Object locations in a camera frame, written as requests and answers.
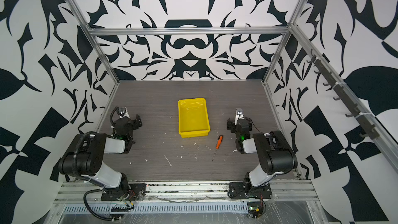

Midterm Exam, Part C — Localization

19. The orange handled screwdriver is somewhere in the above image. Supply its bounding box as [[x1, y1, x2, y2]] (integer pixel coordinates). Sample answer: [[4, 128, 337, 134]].
[[212, 135, 223, 161]]

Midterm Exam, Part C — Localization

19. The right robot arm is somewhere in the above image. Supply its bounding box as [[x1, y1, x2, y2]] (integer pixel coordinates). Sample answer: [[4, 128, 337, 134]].
[[227, 108, 298, 191]]

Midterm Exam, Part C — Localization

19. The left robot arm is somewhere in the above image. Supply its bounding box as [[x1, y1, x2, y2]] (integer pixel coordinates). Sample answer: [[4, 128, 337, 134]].
[[58, 106, 143, 191]]

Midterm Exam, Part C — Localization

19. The yellow plastic bin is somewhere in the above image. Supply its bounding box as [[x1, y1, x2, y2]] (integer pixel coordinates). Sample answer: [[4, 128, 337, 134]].
[[178, 98, 210, 139]]

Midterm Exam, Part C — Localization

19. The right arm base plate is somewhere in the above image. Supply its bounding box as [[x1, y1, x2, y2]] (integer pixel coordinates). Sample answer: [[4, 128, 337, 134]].
[[227, 183, 272, 200]]

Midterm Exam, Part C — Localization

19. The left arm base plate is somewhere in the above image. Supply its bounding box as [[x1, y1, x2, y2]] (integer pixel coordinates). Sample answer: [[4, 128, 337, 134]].
[[101, 183, 147, 201]]

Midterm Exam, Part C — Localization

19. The white slotted cable duct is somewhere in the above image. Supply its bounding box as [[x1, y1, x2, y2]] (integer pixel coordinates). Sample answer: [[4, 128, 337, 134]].
[[62, 202, 249, 215]]

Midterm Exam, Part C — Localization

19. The black corrugated cable hose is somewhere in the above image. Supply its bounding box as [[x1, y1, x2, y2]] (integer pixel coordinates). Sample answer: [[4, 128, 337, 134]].
[[82, 188, 135, 222]]

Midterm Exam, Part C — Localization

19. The aluminium frame crossbar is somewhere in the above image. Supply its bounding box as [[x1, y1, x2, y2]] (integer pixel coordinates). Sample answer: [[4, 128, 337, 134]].
[[88, 27, 288, 36]]

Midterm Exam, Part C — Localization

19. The aluminium front rail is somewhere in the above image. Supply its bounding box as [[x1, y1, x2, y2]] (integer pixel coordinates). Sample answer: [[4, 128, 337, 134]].
[[55, 180, 318, 203]]

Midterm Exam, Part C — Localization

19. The black hook rack rail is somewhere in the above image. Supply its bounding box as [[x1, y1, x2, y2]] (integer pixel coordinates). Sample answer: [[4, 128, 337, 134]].
[[308, 49, 380, 140]]

